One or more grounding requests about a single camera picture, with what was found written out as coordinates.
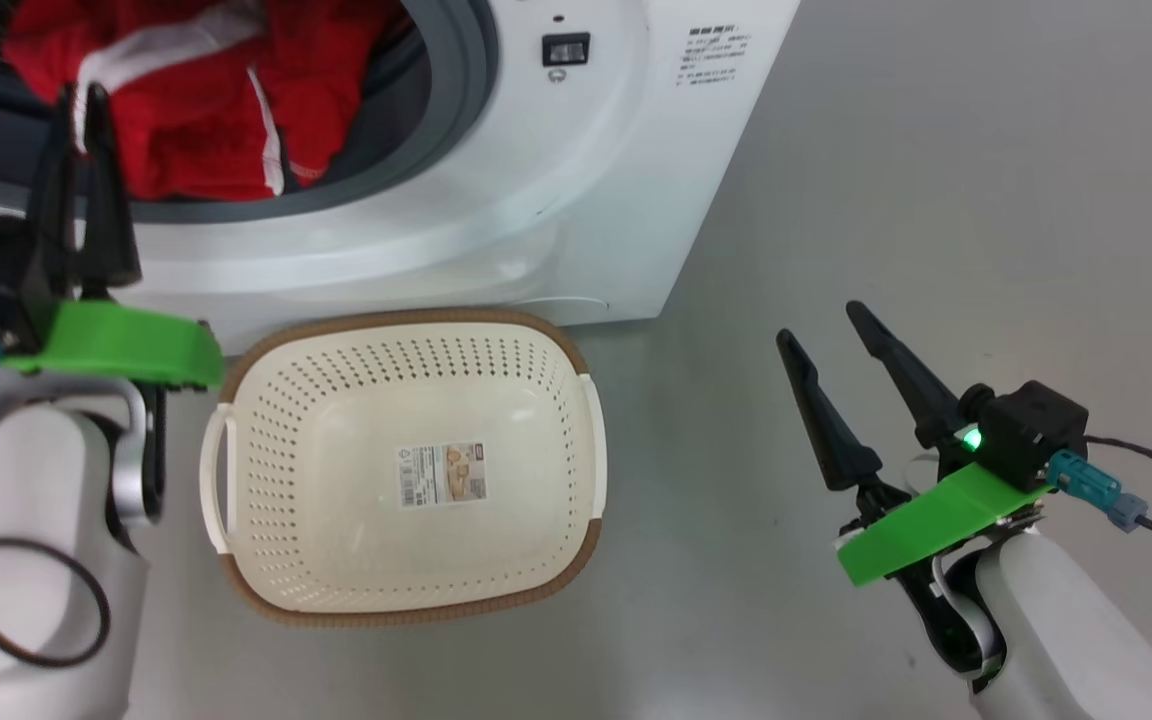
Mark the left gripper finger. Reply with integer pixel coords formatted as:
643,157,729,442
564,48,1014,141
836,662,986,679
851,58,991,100
81,85,142,291
24,85,77,301

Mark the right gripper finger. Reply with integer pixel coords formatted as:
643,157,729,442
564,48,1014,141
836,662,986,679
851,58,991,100
776,330,882,491
846,302,967,449

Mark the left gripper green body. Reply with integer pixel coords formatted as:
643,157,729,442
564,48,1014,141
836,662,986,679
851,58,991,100
1,300,227,391

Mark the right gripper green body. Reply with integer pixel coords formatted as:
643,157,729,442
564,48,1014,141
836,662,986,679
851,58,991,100
836,462,1052,589

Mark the red garment with white stripes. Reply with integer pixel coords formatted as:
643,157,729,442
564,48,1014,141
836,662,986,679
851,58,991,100
1,0,412,201

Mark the cream perforated laundry basket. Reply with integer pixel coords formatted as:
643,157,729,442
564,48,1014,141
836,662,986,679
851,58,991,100
198,307,607,629

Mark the paper label on basket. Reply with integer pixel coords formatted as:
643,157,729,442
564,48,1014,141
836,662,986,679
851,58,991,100
396,442,489,508

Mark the white front-load washing machine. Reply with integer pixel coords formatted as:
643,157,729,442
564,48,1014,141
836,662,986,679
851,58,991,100
0,0,802,356

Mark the black door latch socket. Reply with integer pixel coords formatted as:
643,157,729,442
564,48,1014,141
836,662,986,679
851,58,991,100
541,32,592,69

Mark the printed text label on washer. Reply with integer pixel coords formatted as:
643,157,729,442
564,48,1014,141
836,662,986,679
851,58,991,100
678,25,752,86

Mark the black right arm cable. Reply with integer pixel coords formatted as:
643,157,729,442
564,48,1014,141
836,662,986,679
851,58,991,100
1046,435,1152,546

